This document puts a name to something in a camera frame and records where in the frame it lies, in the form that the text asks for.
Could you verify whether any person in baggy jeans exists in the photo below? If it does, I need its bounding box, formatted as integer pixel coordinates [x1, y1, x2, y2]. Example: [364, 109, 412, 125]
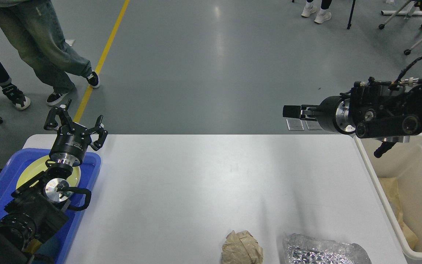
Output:
[0, 0, 100, 106]

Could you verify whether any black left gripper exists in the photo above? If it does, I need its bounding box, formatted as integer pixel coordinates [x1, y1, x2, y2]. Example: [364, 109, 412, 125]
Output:
[43, 99, 108, 167]

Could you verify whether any blue plastic tray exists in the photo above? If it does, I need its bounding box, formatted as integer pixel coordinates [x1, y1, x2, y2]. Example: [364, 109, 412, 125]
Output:
[0, 148, 101, 264]

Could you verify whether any yellow plate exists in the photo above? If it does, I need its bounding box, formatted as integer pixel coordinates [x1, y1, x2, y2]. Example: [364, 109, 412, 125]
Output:
[16, 155, 81, 189]

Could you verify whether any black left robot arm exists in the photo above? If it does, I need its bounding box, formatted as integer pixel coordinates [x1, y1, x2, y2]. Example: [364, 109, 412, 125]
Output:
[0, 100, 108, 264]

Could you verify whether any beige plastic bin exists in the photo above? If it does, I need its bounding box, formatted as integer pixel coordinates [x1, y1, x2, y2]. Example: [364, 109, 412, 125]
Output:
[354, 133, 422, 260]

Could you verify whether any black tripod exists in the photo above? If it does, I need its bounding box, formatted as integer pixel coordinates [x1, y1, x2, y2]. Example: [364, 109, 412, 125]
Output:
[347, 0, 356, 30]

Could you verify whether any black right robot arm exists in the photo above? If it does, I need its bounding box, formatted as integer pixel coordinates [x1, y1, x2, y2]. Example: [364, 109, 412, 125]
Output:
[282, 56, 422, 158]

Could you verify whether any brown paper in bin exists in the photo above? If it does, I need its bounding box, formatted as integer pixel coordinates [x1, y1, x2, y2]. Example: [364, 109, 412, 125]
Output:
[378, 177, 419, 250]

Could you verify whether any floor outlet plate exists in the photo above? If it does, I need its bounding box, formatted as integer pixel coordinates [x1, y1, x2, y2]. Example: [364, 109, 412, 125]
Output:
[286, 118, 323, 131]

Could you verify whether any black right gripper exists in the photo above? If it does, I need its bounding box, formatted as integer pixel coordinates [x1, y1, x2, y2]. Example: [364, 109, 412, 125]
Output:
[283, 96, 356, 134]

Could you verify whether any person in black leggings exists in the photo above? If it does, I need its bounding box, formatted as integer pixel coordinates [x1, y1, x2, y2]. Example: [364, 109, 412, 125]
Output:
[300, 0, 333, 25]

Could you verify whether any crumpled brown paper ball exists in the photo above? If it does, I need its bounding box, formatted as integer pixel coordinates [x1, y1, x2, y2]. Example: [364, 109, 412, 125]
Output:
[221, 230, 264, 264]

